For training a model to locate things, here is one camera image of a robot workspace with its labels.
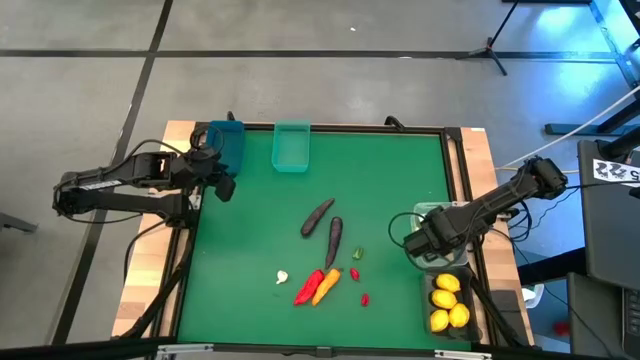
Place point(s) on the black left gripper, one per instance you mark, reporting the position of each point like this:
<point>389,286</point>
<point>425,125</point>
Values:
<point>197,167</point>

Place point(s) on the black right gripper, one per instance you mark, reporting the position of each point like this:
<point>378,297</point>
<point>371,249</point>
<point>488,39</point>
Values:
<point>430,235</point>

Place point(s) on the yellow lemon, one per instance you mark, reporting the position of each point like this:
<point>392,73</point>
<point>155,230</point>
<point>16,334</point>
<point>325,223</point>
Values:
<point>459,315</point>
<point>439,320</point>
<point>443,299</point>
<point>448,282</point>

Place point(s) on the small green pepper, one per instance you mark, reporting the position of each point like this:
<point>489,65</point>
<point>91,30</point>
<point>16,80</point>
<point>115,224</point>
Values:
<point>358,253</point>

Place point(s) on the small red pepper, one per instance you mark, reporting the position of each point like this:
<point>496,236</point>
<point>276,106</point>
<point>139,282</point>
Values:
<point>354,274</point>
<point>365,300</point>

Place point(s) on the long purple eggplant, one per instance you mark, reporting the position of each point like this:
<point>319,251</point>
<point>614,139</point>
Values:
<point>334,240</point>
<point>317,217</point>

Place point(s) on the white garlic head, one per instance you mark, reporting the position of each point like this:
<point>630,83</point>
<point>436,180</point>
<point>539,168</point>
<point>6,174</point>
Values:
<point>282,276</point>

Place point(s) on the long orange pepper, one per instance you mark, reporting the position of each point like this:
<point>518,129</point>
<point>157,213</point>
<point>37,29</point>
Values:
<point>326,286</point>

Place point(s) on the long red pepper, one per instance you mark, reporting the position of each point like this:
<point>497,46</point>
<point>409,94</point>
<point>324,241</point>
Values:
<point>309,287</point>

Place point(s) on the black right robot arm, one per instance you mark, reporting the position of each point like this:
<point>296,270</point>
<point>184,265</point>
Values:
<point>500,200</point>

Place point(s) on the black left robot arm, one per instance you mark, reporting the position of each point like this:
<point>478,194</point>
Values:
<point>130,204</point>

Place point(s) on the clear plastic bin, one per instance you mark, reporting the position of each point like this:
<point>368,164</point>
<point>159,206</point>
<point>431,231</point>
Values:
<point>460,255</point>

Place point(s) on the blue plastic bin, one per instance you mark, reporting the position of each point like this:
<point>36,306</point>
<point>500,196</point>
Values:
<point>231,145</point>

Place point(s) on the black plastic bin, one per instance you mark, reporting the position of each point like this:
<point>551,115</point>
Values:
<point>470,292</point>

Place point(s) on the black table clamp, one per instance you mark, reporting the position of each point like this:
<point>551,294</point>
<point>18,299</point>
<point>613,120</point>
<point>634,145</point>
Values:
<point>395,122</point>
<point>231,117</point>

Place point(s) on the teal plastic bin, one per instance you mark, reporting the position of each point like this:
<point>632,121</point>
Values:
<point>291,150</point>

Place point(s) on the black diagonal strut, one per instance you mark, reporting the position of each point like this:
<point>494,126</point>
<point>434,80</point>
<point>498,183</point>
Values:
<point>160,295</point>
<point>492,312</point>

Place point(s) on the green table mat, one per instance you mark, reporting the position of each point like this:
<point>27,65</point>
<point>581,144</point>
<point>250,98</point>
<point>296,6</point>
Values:
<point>250,300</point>

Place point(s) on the white cup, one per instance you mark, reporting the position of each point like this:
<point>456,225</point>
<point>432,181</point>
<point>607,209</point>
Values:
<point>532,292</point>

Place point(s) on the small red floor object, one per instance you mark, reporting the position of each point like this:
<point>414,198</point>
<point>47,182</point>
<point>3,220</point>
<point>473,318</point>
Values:
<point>561,329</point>

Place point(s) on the dark monitor panel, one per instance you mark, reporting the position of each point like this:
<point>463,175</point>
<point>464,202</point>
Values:
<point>610,225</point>

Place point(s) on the white printed paper tag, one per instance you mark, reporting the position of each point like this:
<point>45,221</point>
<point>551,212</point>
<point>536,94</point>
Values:
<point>612,172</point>

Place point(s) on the black tripod stand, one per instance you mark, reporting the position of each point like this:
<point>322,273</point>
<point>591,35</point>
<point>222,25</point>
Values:
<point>489,50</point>

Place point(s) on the black table frame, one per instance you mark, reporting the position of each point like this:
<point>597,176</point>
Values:
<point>350,128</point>

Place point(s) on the black floor stand frame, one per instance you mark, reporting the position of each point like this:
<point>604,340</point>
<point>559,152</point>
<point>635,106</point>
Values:
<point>575,129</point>

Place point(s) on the grey floor bracket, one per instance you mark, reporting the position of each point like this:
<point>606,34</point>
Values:
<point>17,222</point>

